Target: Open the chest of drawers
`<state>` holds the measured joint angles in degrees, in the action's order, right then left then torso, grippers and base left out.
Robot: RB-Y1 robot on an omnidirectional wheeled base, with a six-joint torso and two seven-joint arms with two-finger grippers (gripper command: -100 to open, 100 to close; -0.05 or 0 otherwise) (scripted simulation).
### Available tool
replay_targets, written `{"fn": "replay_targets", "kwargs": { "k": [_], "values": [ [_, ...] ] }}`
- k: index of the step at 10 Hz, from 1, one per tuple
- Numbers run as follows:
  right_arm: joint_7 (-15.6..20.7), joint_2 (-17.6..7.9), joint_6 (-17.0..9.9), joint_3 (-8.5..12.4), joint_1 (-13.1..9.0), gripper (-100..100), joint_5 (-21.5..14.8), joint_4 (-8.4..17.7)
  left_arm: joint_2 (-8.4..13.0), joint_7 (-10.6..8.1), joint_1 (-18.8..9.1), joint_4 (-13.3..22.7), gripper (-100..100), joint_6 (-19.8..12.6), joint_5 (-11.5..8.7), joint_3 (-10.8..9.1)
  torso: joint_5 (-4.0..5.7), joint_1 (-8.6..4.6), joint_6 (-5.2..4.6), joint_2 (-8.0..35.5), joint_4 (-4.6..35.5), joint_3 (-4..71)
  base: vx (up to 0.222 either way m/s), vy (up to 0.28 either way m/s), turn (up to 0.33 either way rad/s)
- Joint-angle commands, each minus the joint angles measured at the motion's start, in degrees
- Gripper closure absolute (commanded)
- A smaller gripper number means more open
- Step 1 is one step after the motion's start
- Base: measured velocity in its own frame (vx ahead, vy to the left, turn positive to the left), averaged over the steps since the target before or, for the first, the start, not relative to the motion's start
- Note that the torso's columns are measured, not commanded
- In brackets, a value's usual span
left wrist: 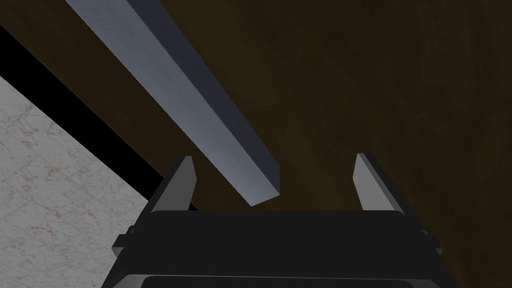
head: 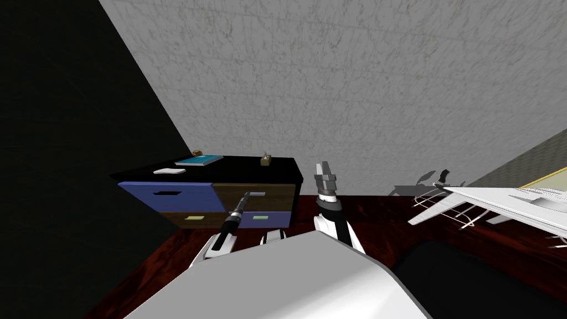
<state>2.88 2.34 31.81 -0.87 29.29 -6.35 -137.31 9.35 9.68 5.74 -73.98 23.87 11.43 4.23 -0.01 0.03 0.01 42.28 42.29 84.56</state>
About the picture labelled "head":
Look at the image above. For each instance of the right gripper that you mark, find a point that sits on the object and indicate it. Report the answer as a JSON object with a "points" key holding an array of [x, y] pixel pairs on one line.
{"points": [[326, 181]]}

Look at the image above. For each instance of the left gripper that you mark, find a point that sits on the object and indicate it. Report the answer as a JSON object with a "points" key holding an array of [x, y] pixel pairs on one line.
{"points": [[242, 204]]}

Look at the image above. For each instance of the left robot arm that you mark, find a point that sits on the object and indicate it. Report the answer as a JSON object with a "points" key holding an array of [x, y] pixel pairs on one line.
{"points": [[220, 243]]}

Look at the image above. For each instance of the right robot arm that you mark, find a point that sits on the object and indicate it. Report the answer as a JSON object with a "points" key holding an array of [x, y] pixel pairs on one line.
{"points": [[341, 226]]}

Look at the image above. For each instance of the small brown drawer front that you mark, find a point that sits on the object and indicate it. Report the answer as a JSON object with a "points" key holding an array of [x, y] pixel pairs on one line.
{"points": [[212, 218]]}

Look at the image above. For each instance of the black-topped drawer cabinet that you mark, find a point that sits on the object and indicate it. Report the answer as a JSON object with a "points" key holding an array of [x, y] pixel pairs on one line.
{"points": [[248, 170]]}

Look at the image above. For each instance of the large brown drawer front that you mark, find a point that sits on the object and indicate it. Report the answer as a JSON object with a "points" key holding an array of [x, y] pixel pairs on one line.
{"points": [[277, 201]]}

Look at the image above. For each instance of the small blue drawer front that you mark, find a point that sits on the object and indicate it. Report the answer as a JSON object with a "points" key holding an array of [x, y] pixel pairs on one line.
{"points": [[277, 218]]}

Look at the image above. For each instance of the large blue drawer front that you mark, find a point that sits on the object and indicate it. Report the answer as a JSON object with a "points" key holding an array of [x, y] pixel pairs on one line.
{"points": [[195, 197]]}

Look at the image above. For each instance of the tan tissue box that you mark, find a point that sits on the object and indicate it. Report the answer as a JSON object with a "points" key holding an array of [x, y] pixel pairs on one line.
{"points": [[266, 160]]}

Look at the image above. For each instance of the teal book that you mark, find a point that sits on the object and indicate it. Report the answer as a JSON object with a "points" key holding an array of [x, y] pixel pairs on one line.
{"points": [[199, 160]]}

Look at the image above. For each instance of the flat white object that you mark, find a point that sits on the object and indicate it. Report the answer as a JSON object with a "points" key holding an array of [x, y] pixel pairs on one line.
{"points": [[169, 171]]}

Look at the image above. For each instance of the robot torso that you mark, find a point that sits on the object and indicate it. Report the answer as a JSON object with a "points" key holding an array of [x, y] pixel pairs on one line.
{"points": [[283, 283]]}

